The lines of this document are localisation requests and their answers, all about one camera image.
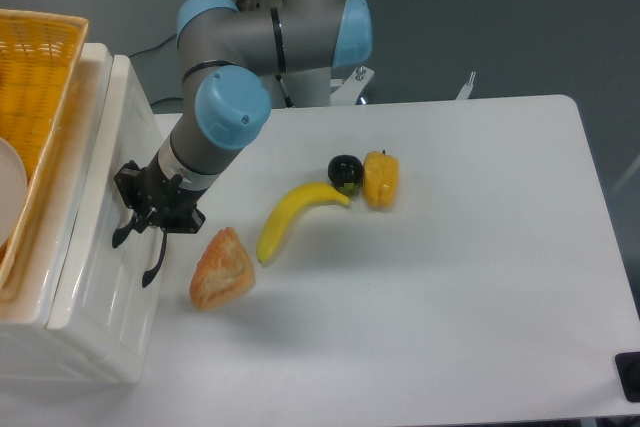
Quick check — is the brown bread pastry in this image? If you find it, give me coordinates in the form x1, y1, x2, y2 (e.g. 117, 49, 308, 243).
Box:
189, 227, 255, 311

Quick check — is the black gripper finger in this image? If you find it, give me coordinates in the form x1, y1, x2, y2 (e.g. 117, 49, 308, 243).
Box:
141, 231, 168, 288
111, 211, 138, 248

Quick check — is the orange yellow bell pepper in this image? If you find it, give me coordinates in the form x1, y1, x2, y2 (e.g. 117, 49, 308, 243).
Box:
363, 151, 400, 209

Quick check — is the white drawer cabinet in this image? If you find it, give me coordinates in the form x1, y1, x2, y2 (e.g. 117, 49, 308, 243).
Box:
1, 43, 113, 381

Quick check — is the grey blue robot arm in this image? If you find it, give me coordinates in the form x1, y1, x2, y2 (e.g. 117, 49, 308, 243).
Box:
111, 0, 373, 246

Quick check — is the black corner object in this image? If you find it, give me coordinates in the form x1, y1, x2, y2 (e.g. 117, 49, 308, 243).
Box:
614, 351, 640, 403

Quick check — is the metal table bracket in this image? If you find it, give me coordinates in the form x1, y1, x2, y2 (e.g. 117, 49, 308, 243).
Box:
330, 65, 375, 106

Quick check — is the black eggplant toy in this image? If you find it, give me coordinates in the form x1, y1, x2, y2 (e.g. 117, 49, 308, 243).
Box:
327, 154, 363, 197

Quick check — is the black cable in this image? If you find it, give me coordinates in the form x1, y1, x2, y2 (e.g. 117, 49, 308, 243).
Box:
127, 34, 181, 106

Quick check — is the yellow banana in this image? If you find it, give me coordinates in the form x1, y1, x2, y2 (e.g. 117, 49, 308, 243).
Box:
256, 182, 351, 264

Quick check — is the yellow woven basket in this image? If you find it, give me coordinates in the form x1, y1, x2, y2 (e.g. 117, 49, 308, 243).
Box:
1, 9, 89, 282

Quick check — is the white plate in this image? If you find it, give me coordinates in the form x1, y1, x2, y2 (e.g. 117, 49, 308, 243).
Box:
0, 138, 28, 245

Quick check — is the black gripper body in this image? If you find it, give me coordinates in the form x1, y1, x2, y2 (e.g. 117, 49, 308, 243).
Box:
114, 160, 205, 234

